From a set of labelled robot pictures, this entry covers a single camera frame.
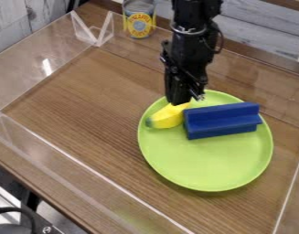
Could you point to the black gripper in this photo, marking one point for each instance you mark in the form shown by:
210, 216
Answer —
188, 53

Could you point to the yellow toy banana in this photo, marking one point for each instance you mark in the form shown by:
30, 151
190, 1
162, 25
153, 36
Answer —
169, 117

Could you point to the blue foam block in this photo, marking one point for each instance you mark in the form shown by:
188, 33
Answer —
223, 120

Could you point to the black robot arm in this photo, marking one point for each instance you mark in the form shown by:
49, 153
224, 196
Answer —
194, 15

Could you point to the yellow labelled tin can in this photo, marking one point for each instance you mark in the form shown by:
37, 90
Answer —
138, 17

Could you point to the black metal bracket with bolt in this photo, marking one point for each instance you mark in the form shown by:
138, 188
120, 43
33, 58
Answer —
45, 226

